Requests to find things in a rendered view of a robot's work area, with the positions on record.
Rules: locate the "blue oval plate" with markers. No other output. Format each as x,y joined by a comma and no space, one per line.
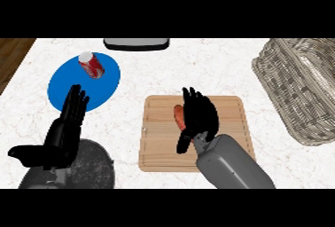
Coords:
65,81

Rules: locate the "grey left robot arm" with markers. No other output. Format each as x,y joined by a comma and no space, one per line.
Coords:
65,168

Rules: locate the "orange sweet potato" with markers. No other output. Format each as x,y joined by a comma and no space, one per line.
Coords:
179,116

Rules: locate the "red soda can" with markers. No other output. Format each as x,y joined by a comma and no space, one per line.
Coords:
92,66

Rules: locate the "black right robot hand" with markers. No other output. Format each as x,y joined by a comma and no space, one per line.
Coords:
198,115

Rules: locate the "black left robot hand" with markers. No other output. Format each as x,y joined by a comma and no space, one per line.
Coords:
65,133

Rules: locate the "wooden cutting board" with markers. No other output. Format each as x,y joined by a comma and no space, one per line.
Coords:
161,142

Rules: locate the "wicker basket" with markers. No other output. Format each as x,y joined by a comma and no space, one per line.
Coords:
301,88

